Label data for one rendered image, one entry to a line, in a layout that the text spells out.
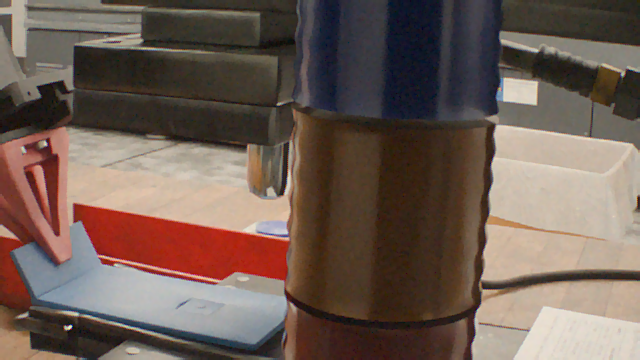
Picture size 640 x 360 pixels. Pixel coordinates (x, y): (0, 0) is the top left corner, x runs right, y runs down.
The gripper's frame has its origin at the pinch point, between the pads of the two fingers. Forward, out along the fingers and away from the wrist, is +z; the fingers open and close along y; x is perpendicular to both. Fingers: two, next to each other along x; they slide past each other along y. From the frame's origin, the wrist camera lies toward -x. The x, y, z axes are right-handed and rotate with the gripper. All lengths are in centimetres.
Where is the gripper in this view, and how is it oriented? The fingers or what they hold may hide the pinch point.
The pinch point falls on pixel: (55, 250)
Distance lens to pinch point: 57.4
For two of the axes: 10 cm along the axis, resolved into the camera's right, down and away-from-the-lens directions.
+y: 8.2, -4.0, -4.1
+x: 3.6, -2.2, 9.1
